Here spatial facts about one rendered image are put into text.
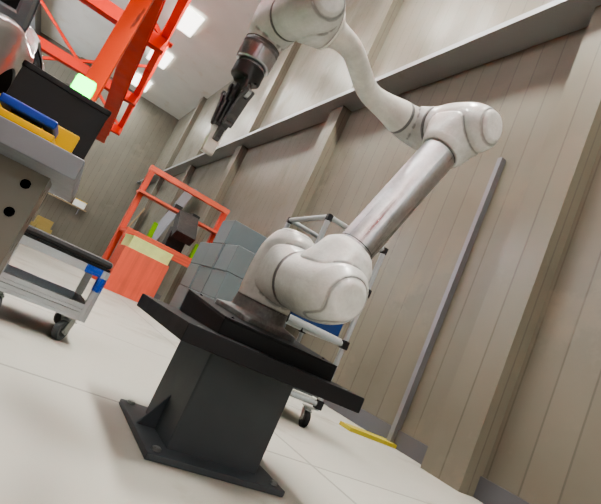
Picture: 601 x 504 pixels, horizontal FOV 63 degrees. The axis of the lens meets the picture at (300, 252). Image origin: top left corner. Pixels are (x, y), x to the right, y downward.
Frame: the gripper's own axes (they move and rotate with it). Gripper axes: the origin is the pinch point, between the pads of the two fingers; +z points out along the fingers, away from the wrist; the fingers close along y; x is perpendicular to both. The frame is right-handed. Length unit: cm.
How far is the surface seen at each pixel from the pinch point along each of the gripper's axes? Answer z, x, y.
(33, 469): 68, 12, -29
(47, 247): 46, 2, 84
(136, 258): 59, -184, 501
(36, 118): 20, 37, -37
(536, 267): -58, -230, 40
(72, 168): 23, 31, -40
